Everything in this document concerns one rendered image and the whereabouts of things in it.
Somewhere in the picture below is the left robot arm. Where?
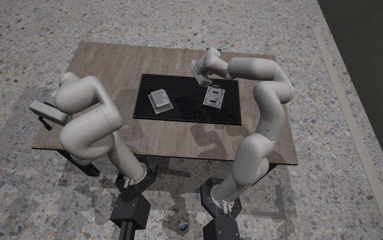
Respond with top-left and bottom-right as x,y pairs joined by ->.
44,72 -> 147,189

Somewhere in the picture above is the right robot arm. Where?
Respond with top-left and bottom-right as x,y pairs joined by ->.
195,47 -> 294,214

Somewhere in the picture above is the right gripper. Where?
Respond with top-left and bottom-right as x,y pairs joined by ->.
188,60 -> 219,89

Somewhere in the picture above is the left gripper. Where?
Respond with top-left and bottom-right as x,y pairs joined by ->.
28,100 -> 73,131

